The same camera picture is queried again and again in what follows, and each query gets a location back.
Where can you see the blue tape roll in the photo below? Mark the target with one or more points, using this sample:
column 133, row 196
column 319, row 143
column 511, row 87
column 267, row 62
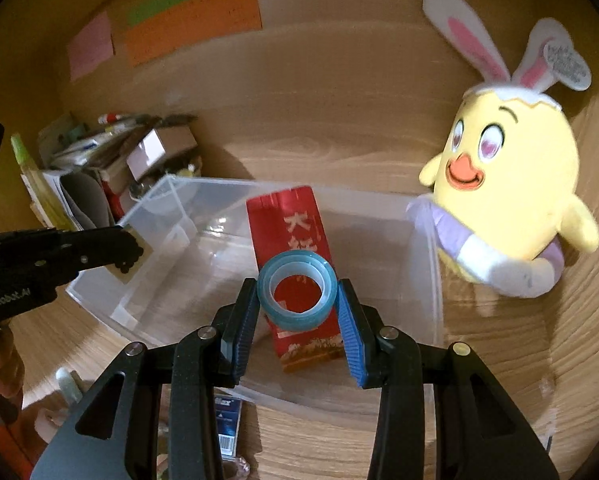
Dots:
column 299, row 322

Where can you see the blue staples box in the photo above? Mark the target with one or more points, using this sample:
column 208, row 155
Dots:
column 228, row 425

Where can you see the clear plastic wrapper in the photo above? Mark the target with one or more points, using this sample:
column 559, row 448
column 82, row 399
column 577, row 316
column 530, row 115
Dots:
column 238, row 466

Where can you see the pink sticky note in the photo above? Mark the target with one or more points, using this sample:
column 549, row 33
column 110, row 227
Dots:
column 89, row 47

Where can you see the yellow chick plush toy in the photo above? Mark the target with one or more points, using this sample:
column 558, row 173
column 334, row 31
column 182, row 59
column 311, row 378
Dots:
column 519, row 185

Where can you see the person's left hand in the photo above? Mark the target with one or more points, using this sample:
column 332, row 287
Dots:
column 4, row 365

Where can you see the orange sticky note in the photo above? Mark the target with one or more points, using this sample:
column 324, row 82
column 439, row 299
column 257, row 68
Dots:
column 194, row 25

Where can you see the cardboard box with white label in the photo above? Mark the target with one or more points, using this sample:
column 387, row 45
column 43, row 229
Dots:
column 154, row 152

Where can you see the red packet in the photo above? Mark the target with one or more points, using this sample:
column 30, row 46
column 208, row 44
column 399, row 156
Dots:
column 299, row 225

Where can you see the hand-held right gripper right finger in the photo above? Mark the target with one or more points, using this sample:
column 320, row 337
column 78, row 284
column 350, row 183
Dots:
column 352, row 330

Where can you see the grey folded card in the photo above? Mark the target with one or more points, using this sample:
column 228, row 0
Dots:
column 82, row 200

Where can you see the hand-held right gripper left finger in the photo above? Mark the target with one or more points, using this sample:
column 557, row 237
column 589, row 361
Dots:
column 247, row 320

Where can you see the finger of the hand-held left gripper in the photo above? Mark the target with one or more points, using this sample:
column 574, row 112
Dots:
column 94, row 257
column 54, row 237

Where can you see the clear plastic storage bin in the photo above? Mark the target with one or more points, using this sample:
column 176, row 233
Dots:
column 179, row 260

